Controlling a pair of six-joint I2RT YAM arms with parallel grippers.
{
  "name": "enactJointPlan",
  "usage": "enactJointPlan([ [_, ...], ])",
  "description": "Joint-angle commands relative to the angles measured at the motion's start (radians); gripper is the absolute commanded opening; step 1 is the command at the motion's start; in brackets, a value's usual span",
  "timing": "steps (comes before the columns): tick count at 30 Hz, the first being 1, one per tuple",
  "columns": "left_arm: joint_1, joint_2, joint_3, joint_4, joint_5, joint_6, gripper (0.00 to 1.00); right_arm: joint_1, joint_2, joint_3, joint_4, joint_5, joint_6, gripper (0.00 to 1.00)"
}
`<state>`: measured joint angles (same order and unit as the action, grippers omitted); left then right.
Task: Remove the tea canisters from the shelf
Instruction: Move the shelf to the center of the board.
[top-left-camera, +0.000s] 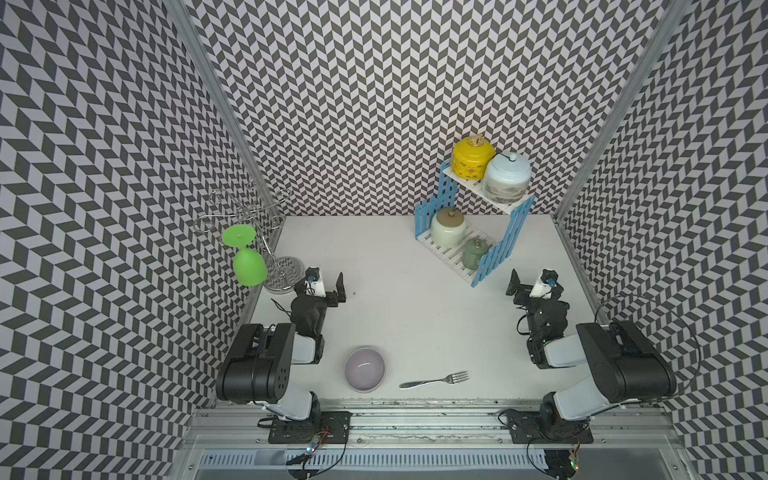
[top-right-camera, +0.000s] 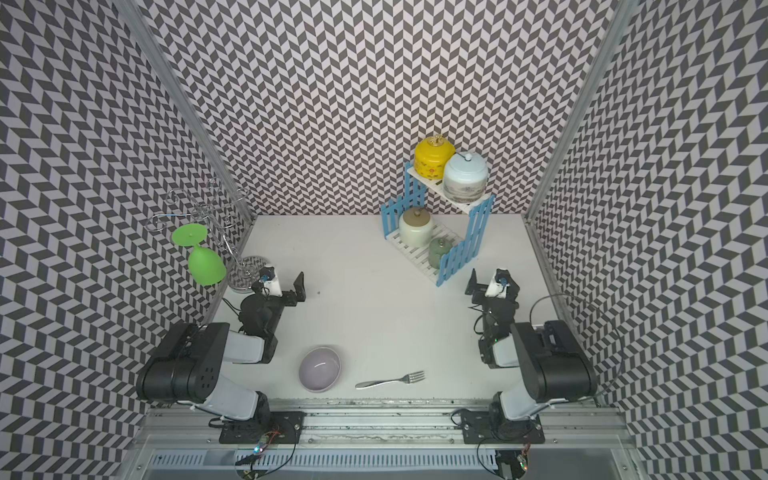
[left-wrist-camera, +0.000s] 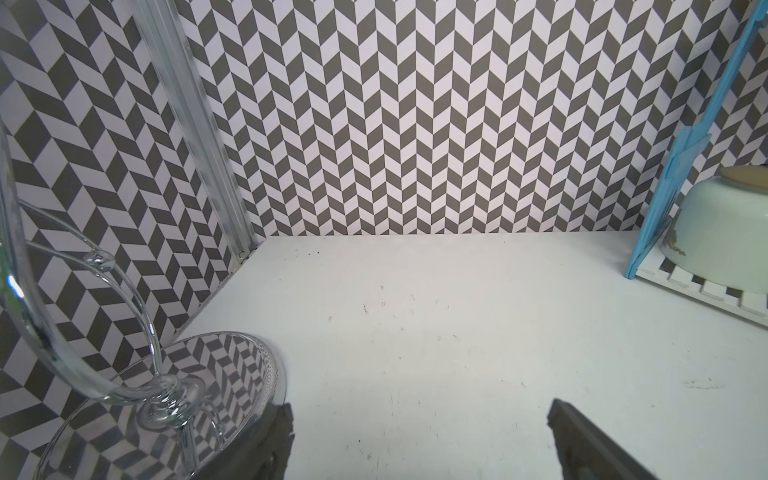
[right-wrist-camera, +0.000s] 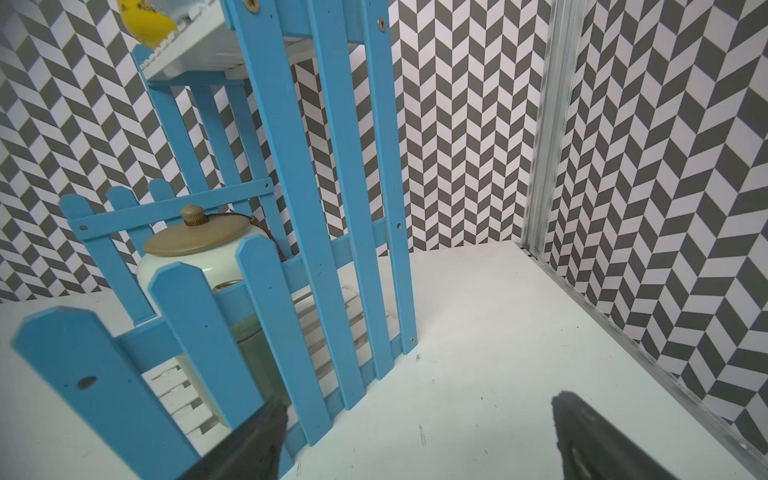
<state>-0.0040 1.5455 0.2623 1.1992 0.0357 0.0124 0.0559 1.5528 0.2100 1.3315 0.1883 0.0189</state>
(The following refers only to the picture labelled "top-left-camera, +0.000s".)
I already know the small green tea canister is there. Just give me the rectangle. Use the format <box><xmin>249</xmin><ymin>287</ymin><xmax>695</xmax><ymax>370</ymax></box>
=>
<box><xmin>462</xmin><ymin>237</ymin><xmax>490</xmax><ymax>270</ymax></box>

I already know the blue white two-tier shelf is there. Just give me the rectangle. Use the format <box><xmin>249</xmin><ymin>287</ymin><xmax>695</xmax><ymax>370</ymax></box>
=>
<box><xmin>414</xmin><ymin>160</ymin><xmax>536</xmax><ymax>288</ymax></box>

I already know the white pale blue tea canister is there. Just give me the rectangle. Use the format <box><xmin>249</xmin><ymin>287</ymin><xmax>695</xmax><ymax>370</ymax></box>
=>
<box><xmin>481</xmin><ymin>151</ymin><xmax>532</xmax><ymax>204</ymax></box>

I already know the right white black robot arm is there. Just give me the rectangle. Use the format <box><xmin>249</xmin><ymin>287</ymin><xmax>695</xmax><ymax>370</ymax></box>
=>
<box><xmin>506</xmin><ymin>269</ymin><xmax>678</xmax><ymax>427</ymax></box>

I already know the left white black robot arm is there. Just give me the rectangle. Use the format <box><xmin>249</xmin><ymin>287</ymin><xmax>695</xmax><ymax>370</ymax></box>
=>
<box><xmin>215</xmin><ymin>267</ymin><xmax>347</xmax><ymax>422</ymax></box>

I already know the lilac bowl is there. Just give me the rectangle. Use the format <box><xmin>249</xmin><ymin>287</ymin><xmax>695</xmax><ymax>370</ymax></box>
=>
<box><xmin>344</xmin><ymin>346</ymin><xmax>386</xmax><ymax>393</ymax></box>

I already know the cream canister with olive lid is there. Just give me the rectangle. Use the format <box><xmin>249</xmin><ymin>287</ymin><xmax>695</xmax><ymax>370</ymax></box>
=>
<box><xmin>430</xmin><ymin>207</ymin><xmax>467</xmax><ymax>248</ymax></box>

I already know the green plastic wine glass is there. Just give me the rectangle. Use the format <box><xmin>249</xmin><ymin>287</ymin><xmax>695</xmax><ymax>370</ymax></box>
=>
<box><xmin>222</xmin><ymin>224</ymin><xmax>268</xmax><ymax>287</ymax></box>

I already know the silver fork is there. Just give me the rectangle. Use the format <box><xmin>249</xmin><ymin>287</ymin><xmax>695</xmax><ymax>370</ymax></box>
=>
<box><xmin>399</xmin><ymin>371</ymin><xmax>469</xmax><ymax>390</ymax></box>

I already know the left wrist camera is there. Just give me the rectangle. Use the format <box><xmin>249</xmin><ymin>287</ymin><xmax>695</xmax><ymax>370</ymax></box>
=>
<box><xmin>305</xmin><ymin>267</ymin><xmax>326</xmax><ymax>297</ymax></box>

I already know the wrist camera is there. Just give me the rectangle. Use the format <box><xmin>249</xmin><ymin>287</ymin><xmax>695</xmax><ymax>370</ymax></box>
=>
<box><xmin>305</xmin><ymin>267</ymin><xmax>326</xmax><ymax>297</ymax></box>
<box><xmin>529</xmin><ymin>269</ymin><xmax>558</xmax><ymax>299</ymax></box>

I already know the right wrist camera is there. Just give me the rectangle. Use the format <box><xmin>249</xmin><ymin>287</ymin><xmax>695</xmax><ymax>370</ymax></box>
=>
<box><xmin>529</xmin><ymin>269</ymin><xmax>558</xmax><ymax>299</ymax></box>

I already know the metal wire glass rack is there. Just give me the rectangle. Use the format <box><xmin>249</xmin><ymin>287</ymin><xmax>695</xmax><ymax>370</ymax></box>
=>
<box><xmin>192</xmin><ymin>189</ymin><xmax>304</xmax><ymax>294</ymax></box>

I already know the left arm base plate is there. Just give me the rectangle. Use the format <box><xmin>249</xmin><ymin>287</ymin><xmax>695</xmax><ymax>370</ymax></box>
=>
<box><xmin>268</xmin><ymin>411</ymin><xmax>352</xmax><ymax>446</ymax></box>

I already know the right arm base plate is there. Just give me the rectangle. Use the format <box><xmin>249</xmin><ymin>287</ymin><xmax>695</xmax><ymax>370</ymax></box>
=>
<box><xmin>503</xmin><ymin>409</ymin><xmax>594</xmax><ymax>445</ymax></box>

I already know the aluminium front rail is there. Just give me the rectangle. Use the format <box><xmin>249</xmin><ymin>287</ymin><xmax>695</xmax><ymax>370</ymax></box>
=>
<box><xmin>181</xmin><ymin>398</ymin><xmax>683</xmax><ymax>449</ymax></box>

